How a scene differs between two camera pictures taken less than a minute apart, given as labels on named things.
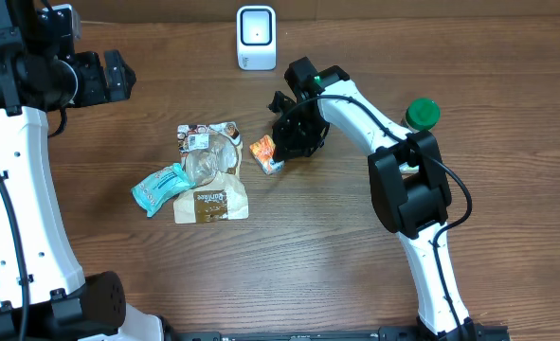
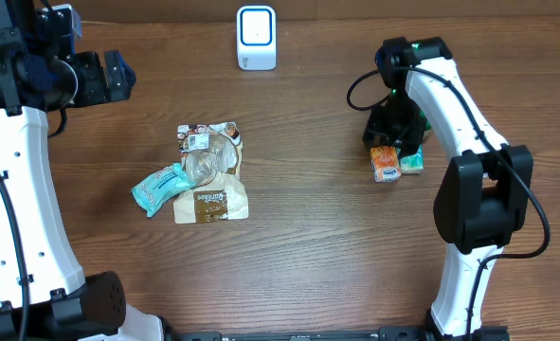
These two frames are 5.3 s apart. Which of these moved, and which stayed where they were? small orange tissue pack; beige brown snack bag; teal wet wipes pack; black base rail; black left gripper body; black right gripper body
Moved: small orange tissue pack; black right gripper body
Stayed: beige brown snack bag; teal wet wipes pack; black base rail; black left gripper body
